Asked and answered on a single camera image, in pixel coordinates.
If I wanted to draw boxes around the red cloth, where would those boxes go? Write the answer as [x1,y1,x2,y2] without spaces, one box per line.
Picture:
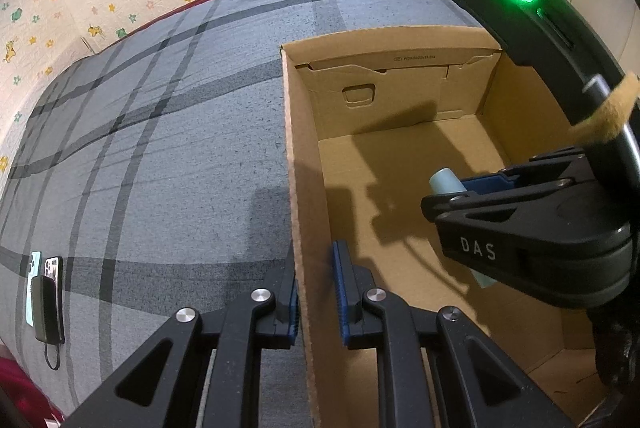
[0,343,66,428]

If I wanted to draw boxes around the tan velcro strap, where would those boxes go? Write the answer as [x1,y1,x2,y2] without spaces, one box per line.
[570,75,640,141]

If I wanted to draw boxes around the black smartphone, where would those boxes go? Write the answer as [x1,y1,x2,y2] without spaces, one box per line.
[44,256,64,289]

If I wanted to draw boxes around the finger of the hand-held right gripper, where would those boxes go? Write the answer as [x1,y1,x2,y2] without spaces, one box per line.
[460,148,594,195]
[421,180,596,293]

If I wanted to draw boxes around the light blue phone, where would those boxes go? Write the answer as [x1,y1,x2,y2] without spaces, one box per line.
[25,251,44,326]

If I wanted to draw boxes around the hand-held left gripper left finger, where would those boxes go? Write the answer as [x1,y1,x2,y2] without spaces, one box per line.
[62,248,301,428]

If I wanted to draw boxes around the light blue tube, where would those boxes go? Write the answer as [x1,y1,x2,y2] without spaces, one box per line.
[429,168,496,289]

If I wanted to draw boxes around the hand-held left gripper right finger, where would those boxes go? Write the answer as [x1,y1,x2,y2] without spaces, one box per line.
[331,240,576,428]

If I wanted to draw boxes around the brown cardboard box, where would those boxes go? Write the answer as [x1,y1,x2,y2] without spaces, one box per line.
[278,26,626,428]

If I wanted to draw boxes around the black charging cable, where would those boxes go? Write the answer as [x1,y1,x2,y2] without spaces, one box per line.
[42,341,62,370]

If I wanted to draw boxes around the person's right hand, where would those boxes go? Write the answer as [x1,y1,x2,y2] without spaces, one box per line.
[592,308,640,404]

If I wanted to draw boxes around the black power bank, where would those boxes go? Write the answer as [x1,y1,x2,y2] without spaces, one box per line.
[32,276,66,344]

